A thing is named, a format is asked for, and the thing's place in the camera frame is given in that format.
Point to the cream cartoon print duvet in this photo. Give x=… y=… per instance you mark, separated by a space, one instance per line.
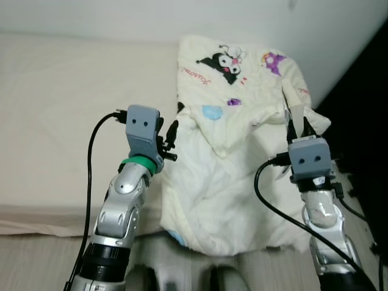
x=230 y=182

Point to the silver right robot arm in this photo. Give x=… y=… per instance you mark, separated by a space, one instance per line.
x=321 y=212

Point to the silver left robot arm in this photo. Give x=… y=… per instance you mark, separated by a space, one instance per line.
x=118 y=212

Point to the bed mattress with cream sheet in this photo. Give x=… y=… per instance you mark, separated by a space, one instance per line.
x=60 y=121

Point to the robot left leg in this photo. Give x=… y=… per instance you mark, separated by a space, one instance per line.
x=151 y=282

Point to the robot leg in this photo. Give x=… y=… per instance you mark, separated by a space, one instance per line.
x=221 y=282
x=151 y=282

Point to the robot right leg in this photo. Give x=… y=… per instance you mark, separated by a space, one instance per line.
x=221 y=282

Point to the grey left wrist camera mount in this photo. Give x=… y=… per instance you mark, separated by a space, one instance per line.
x=142 y=124

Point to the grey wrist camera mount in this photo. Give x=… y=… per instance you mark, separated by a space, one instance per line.
x=142 y=124
x=310 y=159

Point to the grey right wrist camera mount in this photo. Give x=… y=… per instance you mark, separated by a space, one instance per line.
x=310 y=159

